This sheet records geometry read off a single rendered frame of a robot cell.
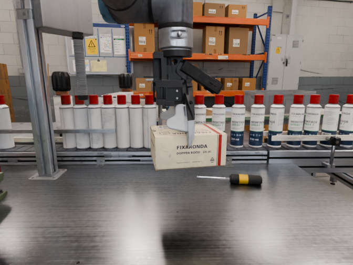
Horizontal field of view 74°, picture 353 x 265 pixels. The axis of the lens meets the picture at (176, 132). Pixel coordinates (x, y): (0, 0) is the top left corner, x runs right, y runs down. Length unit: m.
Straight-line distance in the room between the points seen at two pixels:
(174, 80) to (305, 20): 6.42
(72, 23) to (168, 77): 0.43
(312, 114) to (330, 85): 6.33
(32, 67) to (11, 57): 4.94
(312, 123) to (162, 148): 0.68
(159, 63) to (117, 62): 4.67
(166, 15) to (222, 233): 0.46
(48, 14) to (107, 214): 0.57
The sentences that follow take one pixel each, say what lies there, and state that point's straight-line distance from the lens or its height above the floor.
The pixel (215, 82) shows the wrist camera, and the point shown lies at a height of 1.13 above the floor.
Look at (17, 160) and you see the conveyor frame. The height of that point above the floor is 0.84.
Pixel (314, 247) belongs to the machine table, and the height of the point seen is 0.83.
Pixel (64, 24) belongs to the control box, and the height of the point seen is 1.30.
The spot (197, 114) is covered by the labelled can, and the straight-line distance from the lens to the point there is 0.89.
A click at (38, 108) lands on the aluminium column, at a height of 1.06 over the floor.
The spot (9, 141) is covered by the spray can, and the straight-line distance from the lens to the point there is 1.10.
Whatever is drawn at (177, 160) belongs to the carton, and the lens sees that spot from 0.52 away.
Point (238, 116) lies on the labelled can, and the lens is 0.92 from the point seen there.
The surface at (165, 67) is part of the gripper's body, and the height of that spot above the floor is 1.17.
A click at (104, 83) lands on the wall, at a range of 5.34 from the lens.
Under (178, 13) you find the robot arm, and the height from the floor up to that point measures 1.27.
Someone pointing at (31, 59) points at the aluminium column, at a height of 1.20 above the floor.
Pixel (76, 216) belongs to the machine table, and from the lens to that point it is 0.63.
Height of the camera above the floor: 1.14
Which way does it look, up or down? 13 degrees down
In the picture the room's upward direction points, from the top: straight up
